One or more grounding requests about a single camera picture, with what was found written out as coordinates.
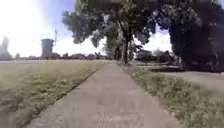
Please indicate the grey concrete path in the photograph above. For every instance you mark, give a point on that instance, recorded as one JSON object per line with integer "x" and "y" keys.
{"x": 108, "y": 96}

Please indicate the large leafy tree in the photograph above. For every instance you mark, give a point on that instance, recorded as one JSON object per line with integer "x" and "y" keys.
{"x": 125, "y": 30}

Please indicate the distant row of trees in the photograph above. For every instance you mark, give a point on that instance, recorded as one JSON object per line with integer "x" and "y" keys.
{"x": 76, "y": 56}

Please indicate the thin mast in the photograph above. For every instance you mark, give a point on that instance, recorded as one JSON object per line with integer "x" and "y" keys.
{"x": 55, "y": 36}

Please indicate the tall tower building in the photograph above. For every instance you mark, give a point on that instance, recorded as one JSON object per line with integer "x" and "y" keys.
{"x": 47, "y": 46}

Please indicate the dry grass field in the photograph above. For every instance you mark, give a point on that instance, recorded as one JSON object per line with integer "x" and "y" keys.
{"x": 43, "y": 75}

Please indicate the grass verge strip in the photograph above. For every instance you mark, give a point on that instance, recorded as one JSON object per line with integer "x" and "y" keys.
{"x": 180, "y": 96}

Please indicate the dark dense tree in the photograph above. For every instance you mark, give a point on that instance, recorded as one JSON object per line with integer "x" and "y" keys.
{"x": 196, "y": 36}

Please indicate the grey asphalt road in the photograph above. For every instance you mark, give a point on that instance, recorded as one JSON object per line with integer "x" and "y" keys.
{"x": 200, "y": 78}

